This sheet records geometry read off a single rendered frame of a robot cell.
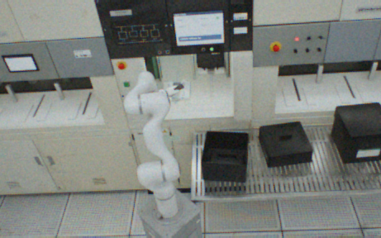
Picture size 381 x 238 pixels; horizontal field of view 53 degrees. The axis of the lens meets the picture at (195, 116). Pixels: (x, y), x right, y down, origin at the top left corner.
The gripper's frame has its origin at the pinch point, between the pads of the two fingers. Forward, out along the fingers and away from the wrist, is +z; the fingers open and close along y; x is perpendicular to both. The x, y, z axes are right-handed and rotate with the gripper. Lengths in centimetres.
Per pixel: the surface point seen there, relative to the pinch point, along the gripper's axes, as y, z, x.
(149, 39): 14.2, -17.2, 32.7
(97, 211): -128, -29, -56
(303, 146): 44, 31, -71
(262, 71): 43, 31, -16
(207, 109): -10.5, 25.2, -21.5
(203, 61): -16, 54, 13
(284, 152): 36, 21, -68
